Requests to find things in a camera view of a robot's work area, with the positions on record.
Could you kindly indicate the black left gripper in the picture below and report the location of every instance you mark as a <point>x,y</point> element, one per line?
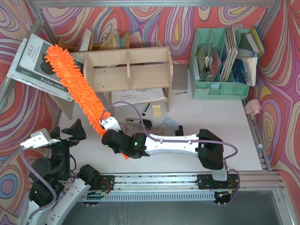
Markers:
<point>63,141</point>

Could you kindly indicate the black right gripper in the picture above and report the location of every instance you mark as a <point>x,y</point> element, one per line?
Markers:
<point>108,137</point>

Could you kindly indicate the orange chenille duster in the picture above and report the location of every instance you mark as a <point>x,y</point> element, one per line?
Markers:
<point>81,92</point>

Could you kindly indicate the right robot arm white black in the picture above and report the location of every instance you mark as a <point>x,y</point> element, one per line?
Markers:
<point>206,146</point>

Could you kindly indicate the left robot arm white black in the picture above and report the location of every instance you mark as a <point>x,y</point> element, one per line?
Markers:
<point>48,173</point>

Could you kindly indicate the wooden bookshelf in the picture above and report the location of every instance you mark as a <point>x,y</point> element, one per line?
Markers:
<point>127,69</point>

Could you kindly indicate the silver black stapler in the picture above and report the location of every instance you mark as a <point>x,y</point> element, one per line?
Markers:
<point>134,122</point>

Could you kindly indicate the black white marker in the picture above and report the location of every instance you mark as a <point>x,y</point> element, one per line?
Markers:
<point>145,110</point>

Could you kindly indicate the small calculator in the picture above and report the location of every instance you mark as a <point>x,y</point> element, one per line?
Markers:
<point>167,128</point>

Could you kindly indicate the yellow sticky notes pad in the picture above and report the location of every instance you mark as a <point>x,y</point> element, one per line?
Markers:
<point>156,111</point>

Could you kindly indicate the spiral notebook under shelf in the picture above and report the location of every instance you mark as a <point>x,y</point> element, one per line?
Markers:
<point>140,96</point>

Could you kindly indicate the white book under top book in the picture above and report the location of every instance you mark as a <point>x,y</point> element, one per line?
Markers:
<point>32,82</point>

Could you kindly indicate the black white Twins story book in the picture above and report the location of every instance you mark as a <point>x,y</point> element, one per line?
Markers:
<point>33,63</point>

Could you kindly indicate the mint green desk organizer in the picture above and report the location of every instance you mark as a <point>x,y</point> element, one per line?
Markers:
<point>203,85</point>

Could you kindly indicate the red booklet in organizer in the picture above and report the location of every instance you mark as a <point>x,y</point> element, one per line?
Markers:
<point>215,65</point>

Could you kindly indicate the pink pig figurine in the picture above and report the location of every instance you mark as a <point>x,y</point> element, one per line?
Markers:
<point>252,108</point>

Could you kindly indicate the stack of thin beige books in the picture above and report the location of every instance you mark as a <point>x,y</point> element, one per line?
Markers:
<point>229,53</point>

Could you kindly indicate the open white book in organizer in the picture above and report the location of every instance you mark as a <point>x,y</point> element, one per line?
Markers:
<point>250,64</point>

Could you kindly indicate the blue yellow book in organizer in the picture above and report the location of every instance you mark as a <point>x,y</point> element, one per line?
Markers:
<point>255,41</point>

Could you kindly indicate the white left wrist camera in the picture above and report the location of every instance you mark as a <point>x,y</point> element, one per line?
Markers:
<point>38,139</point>

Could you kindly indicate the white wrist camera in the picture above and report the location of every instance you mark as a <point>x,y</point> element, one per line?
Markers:
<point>110,123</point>
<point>38,139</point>

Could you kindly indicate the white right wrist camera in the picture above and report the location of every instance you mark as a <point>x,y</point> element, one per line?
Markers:
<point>110,123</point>

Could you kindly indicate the aluminium mounting rail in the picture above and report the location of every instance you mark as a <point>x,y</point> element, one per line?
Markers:
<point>204,181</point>

